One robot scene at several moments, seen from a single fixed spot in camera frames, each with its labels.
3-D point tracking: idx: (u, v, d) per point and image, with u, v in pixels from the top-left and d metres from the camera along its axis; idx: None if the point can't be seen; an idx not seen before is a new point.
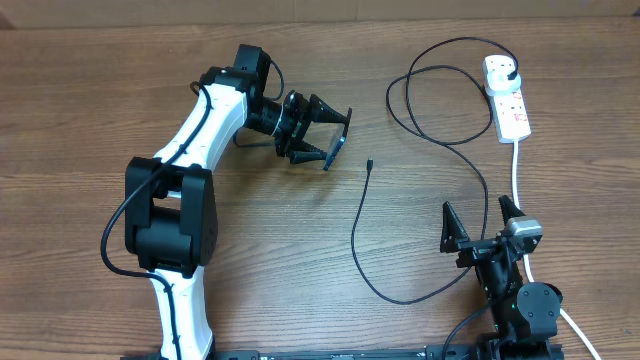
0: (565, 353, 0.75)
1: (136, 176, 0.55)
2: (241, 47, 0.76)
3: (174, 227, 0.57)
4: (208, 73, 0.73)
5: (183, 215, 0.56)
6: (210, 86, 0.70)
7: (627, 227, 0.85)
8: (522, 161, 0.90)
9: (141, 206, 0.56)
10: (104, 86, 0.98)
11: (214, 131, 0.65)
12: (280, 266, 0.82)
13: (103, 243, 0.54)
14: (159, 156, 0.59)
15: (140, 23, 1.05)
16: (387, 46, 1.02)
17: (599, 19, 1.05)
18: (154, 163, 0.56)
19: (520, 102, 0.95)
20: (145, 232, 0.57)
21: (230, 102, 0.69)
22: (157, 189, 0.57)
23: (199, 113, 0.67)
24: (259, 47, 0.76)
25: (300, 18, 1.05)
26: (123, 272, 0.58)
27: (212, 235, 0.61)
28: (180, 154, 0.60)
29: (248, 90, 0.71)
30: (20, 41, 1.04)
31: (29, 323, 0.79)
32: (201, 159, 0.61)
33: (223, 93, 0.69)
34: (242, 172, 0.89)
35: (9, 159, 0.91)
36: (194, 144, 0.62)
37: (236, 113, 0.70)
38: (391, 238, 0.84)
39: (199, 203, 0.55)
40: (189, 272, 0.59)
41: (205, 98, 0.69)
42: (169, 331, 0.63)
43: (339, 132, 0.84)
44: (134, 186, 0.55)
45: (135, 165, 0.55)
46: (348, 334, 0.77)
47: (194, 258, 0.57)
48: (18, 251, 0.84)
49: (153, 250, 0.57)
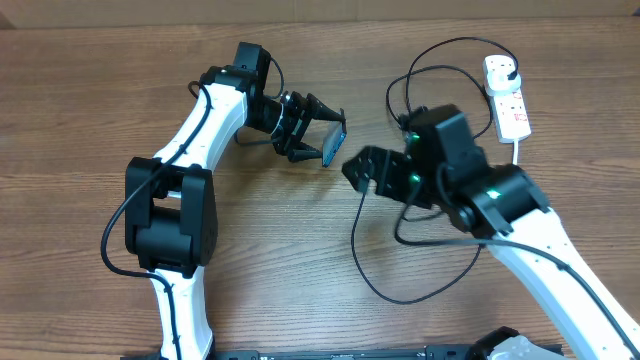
0: (565, 353, 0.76)
1: (136, 176, 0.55)
2: (240, 46, 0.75)
3: (174, 227, 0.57)
4: (208, 73, 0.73)
5: (184, 215, 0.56)
6: (209, 86, 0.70)
7: (628, 227, 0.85)
8: (522, 161, 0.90)
9: (141, 207, 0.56)
10: (105, 86, 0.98)
11: (215, 131, 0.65)
12: (280, 266, 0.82)
13: (104, 244, 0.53)
14: (158, 156, 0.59)
15: (140, 23, 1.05)
16: (387, 46, 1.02)
17: (598, 19, 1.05)
18: (154, 163, 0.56)
19: (521, 102, 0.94)
20: (146, 233, 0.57)
21: (230, 102, 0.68)
22: (157, 189, 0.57)
23: (200, 113, 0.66)
24: (259, 45, 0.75)
25: (299, 18, 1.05)
26: (124, 272, 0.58)
27: (212, 235, 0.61)
28: (180, 154, 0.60)
29: (247, 90, 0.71)
30: (20, 41, 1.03)
31: (29, 323, 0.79)
32: (201, 158, 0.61)
33: (223, 93, 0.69)
34: (241, 172, 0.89)
35: (9, 159, 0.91)
36: (194, 144, 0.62)
37: (236, 113, 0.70)
38: (391, 238, 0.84)
39: (199, 204, 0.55)
40: (189, 271, 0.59)
41: (205, 98, 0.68)
42: (168, 331, 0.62)
43: (335, 129, 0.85)
44: (133, 186, 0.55)
45: (134, 165, 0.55)
46: (348, 334, 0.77)
47: (194, 258, 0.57)
48: (18, 251, 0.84)
49: (153, 250, 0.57)
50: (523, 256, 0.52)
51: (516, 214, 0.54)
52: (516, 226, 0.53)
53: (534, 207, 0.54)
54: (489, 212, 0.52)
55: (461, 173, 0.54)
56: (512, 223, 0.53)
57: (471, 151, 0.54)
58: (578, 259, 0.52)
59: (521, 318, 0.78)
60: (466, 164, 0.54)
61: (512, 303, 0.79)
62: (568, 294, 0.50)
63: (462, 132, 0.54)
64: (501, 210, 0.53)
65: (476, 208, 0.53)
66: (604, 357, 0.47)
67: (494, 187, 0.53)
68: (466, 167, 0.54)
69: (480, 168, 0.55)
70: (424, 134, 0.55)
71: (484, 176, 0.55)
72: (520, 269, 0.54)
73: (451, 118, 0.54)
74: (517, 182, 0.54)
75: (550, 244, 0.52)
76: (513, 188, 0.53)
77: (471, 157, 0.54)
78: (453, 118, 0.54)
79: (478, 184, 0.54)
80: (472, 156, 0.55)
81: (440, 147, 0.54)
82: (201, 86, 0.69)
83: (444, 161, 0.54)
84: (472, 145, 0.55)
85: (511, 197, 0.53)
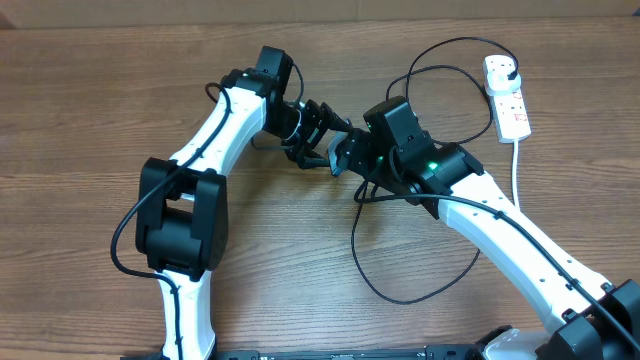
0: None
1: (151, 177, 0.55)
2: (263, 50, 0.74)
3: (185, 230, 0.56)
4: (229, 76, 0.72)
5: (195, 219, 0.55)
6: (230, 89, 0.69)
7: (627, 227, 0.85)
8: (522, 161, 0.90)
9: (154, 208, 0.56)
10: (105, 86, 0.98)
11: (232, 135, 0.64)
12: (280, 266, 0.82)
13: (115, 243, 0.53)
14: (174, 158, 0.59)
15: (140, 23, 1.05)
16: (388, 46, 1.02)
17: (598, 19, 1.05)
18: (170, 166, 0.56)
19: (520, 102, 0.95)
20: (156, 233, 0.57)
21: (249, 107, 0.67)
22: (171, 191, 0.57)
23: (219, 116, 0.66)
24: (282, 50, 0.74)
25: (299, 18, 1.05)
26: (132, 271, 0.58)
27: (222, 240, 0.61)
28: (197, 158, 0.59)
29: (268, 95, 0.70)
30: (20, 41, 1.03)
31: (29, 323, 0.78)
32: (217, 164, 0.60)
33: (243, 97, 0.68)
34: (246, 173, 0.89)
35: (9, 159, 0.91)
36: (211, 148, 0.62)
37: (255, 118, 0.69)
38: (392, 238, 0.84)
39: (211, 209, 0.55)
40: (197, 275, 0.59)
41: (224, 101, 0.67)
42: (171, 331, 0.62)
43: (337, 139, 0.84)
44: (148, 186, 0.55)
45: (151, 166, 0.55)
46: (348, 334, 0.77)
47: (203, 262, 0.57)
48: (18, 251, 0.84)
49: (163, 252, 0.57)
50: (462, 211, 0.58)
51: (457, 179, 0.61)
52: (457, 190, 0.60)
53: (470, 172, 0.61)
54: (432, 182, 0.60)
55: (409, 153, 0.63)
56: (452, 187, 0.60)
57: (415, 133, 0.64)
58: (512, 209, 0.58)
59: (522, 318, 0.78)
60: (412, 146, 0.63)
61: (512, 303, 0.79)
62: (505, 238, 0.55)
63: (405, 118, 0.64)
64: (444, 180, 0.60)
65: (421, 183, 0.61)
66: (544, 287, 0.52)
67: (435, 161, 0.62)
68: (412, 149, 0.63)
69: (427, 147, 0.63)
70: (375, 123, 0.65)
71: (428, 154, 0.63)
72: (464, 226, 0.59)
73: (396, 107, 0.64)
74: (455, 155, 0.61)
75: (486, 199, 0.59)
76: (453, 163, 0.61)
77: (415, 138, 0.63)
78: (399, 107, 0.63)
79: (422, 161, 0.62)
80: (416, 136, 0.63)
81: (390, 133, 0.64)
82: (222, 89, 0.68)
83: (394, 145, 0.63)
84: (417, 130, 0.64)
85: (450, 167, 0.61)
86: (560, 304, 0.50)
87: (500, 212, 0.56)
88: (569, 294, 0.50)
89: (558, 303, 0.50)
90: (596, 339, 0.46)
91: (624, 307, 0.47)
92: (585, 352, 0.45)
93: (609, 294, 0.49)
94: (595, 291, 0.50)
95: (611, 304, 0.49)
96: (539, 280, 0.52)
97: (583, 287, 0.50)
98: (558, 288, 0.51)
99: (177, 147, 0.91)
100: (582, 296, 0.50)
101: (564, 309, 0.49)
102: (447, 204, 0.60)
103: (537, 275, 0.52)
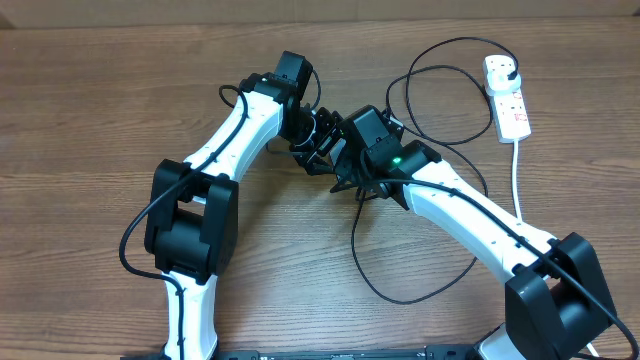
0: None
1: (165, 178, 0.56)
2: (284, 55, 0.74)
3: (195, 233, 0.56)
4: (249, 79, 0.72)
5: (205, 221, 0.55)
6: (249, 94, 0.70)
7: (628, 227, 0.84)
8: (522, 161, 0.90)
9: (165, 210, 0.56)
10: (105, 86, 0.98)
11: (248, 139, 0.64)
12: (280, 266, 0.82)
13: (125, 243, 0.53)
14: (188, 161, 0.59)
15: (140, 23, 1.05)
16: (388, 46, 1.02)
17: (598, 19, 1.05)
18: (183, 169, 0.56)
19: (520, 102, 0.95)
20: (166, 235, 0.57)
21: (266, 112, 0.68)
22: (183, 194, 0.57)
23: (235, 121, 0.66)
24: (302, 56, 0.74)
25: (299, 18, 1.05)
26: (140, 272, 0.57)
27: (230, 245, 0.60)
28: (211, 162, 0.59)
29: (285, 101, 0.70)
30: (20, 41, 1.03)
31: (28, 322, 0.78)
32: (230, 169, 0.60)
33: (260, 103, 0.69)
34: (247, 174, 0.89)
35: (9, 159, 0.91)
36: (225, 152, 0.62)
37: (271, 124, 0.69)
38: (391, 238, 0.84)
39: (222, 213, 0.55)
40: (203, 278, 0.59)
41: (242, 106, 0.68)
42: (175, 333, 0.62)
43: None
44: (162, 188, 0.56)
45: (166, 168, 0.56)
46: (348, 334, 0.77)
47: (210, 265, 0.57)
48: (18, 251, 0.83)
49: (170, 253, 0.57)
50: (422, 193, 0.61)
51: (420, 170, 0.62)
52: (419, 176, 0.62)
53: (428, 159, 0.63)
54: (396, 174, 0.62)
55: (378, 153, 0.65)
56: (415, 175, 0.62)
57: (382, 136, 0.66)
58: (468, 188, 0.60)
59: None
60: (383, 147, 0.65)
61: None
62: (461, 213, 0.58)
63: (373, 121, 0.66)
64: (407, 172, 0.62)
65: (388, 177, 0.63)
66: (494, 250, 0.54)
67: (399, 157, 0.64)
68: (382, 148, 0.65)
69: (395, 149, 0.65)
70: (346, 130, 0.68)
71: (395, 152, 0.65)
72: (425, 205, 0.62)
73: (363, 112, 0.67)
74: (416, 151, 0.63)
75: (443, 181, 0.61)
76: (413, 159, 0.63)
77: (384, 141, 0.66)
78: (365, 113, 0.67)
79: (390, 158, 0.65)
80: (383, 140, 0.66)
81: (360, 138, 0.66)
82: (240, 93, 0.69)
83: (364, 147, 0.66)
84: (384, 131, 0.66)
85: (413, 163, 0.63)
86: (510, 261, 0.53)
87: (454, 189, 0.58)
88: (518, 251, 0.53)
89: (509, 259, 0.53)
90: (543, 288, 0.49)
91: (571, 260, 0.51)
92: (532, 298, 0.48)
93: (555, 248, 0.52)
94: (541, 246, 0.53)
95: (561, 258, 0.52)
96: (491, 243, 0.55)
97: (530, 244, 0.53)
98: (508, 248, 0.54)
99: (177, 147, 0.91)
100: (529, 252, 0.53)
101: (513, 264, 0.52)
102: (410, 190, 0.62)
103: (489, 238, 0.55)
